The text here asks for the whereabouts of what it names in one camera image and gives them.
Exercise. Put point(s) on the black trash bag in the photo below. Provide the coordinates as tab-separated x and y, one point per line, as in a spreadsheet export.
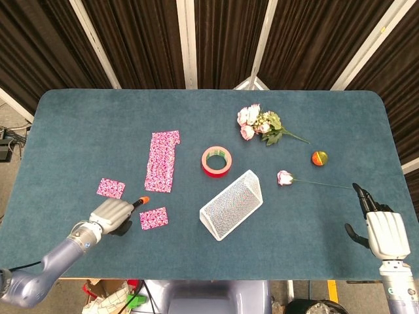
311	307

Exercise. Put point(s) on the grey robot torso base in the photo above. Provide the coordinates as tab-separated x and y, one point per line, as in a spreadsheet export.
212	297

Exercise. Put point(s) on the small pink patterned square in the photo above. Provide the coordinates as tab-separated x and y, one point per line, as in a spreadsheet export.
154	218
111	188

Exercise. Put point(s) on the yellow floor tape strip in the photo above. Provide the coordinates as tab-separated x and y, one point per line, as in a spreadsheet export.
333	291

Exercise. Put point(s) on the pink patterned cloth strip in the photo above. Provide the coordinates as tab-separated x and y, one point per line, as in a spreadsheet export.
160	163

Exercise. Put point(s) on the white frame post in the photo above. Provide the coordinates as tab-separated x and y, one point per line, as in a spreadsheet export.
262	42
410	167
188	49
373	42
95	42
16	104

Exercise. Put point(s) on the teal table cloth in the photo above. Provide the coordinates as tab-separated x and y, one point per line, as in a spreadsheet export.
98	131

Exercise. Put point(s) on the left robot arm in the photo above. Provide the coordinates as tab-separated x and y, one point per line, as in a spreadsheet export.
52	258

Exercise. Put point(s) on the cardboard box with paper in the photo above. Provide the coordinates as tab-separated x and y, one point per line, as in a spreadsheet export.
104	297

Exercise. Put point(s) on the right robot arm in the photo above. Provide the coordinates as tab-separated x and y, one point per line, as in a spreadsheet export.
397	288

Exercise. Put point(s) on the green plastic object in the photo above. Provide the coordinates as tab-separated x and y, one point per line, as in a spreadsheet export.
135	301

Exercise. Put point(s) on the black power strip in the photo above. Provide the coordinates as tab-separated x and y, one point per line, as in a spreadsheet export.
5	150

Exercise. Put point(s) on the pink artificial flower bouquet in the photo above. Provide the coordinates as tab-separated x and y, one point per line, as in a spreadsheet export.
248	132

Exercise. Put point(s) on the red tape roll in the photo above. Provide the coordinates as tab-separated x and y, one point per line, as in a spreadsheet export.
214	174

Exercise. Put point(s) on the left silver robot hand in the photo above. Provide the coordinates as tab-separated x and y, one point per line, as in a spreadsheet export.
111	214

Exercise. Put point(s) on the dark brown curtain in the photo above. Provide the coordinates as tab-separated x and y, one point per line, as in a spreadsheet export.
147	39

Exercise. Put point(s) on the orange and green ball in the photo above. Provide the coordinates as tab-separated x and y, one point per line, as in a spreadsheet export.
319	158

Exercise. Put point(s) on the single pink artificial rose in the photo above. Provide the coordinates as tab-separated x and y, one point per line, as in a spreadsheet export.
284	178

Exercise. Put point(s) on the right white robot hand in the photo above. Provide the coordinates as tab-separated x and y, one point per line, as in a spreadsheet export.
388	232

